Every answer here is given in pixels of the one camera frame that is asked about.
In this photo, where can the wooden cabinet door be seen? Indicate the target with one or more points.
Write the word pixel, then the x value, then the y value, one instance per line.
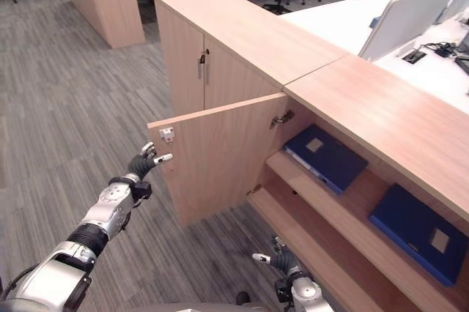
pixel 220 158

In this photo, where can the white desk divider panel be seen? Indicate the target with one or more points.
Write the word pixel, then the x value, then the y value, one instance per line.
pixel 406 19
pixel 456 6

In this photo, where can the blue folder with square label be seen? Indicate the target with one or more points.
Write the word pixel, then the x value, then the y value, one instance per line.
pixel 410 224
pixel 329 160

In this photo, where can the wooden office cabinet with shelves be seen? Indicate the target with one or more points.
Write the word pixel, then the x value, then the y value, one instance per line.
pixel 370 107

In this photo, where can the closed wooden office cabinet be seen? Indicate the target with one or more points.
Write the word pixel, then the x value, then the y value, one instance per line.
pixel 242 30

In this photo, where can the metal door hinge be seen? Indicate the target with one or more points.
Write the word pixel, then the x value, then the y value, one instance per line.
pixel 281 118
pixel 254 189

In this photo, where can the wooden partition column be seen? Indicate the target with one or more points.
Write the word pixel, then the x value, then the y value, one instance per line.
pixel 106 0

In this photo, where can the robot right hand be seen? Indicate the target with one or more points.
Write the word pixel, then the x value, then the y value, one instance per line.
pixel 285 260

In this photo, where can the blue divider bracket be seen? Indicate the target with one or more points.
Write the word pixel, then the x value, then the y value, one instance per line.
pixel 374 22

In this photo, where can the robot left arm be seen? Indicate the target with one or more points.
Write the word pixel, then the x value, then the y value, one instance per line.
pixel 99 220

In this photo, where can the white door latch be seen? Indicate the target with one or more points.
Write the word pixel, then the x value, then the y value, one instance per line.
pixel 166 134

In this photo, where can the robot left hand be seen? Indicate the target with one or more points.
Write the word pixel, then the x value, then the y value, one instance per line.
pixel 142 164

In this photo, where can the wooden cabinet shelf board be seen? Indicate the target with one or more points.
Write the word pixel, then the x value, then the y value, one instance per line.
pixel 329 209

